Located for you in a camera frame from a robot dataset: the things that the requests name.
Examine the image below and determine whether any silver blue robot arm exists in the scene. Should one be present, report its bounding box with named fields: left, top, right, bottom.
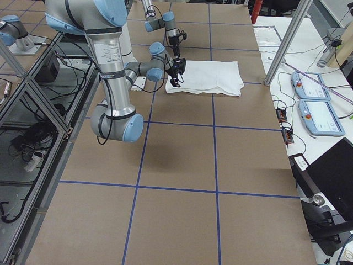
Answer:
left=45, top=1, right=187, bottom=142
left=142, top=1, right=187, bottom=57

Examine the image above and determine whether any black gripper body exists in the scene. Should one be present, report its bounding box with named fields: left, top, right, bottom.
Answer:
left=168, top=34, right=180, bottom=49
left=167, top=58, right=186, bottom=80

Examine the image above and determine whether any aluminium frame post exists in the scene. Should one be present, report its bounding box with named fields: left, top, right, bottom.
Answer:
left=264, top=0, right=313, bottom=86

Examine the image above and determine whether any white long-sleeve printed shirt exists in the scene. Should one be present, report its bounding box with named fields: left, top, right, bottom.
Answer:
left=165, top=60, right=244, bottom=97

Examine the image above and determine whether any blue teach pendant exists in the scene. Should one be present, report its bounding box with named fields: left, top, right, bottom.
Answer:
left=298, top=99, right=345, bottom=136
left=292, top=71, right=331, bottom=101

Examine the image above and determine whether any red fire extinguisher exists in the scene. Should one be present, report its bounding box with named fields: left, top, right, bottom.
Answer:
left=251, top=0, right=263, bottom=24

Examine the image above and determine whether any upper blue teach pendant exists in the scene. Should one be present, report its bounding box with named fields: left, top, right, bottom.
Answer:
left=292, top=71, right=331, bottom=101

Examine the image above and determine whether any black laptop screen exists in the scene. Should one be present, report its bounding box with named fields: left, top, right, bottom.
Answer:
left=306, top=137, right=352, bottom=221

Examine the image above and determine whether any reacher grabber stick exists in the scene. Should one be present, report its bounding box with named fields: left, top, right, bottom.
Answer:
left=268, top=56, right=353, bottom=104

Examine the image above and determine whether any black box with white label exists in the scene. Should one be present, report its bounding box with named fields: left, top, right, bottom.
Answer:
left=288, top=153, right=325, bottom=206

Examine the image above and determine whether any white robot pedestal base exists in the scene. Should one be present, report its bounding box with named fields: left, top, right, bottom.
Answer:
left=119, top=23, right=146, bottom=91

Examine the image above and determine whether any clear plastic document sleeve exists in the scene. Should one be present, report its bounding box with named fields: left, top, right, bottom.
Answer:
left=253, top=25, right=282, bottom=48

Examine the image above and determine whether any lower blue teach pendant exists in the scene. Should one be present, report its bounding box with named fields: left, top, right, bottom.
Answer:
left=298, top=99, right=345, bottom=136

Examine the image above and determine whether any white power strip floor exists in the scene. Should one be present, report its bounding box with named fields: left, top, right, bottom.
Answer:
left=24, top=152, right=45, bottom=172

